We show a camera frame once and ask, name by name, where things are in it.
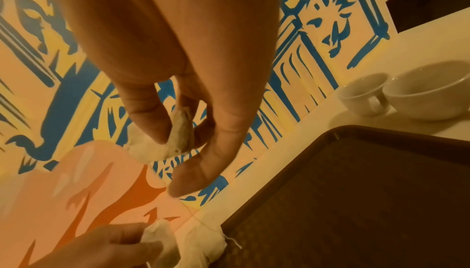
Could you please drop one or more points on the person's right hand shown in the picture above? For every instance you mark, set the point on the person's right hand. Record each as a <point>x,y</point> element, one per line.
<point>191,34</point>

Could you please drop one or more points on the white tea bag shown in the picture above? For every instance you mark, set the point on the white tea bag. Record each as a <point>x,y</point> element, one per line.
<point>169,139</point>
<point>163,243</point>

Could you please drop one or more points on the small white cup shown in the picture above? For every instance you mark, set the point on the small white cup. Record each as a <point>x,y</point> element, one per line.
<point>429,89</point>
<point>365,94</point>

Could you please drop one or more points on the dark brown tray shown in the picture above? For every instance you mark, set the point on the dark brown tray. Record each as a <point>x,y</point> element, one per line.
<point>367,203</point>

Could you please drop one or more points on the person's left hand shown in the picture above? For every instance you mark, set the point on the person's left hand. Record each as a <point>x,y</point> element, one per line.
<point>103,248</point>

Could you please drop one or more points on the row of tea bags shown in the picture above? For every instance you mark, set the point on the row of tea bags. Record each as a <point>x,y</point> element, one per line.
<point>200,243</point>

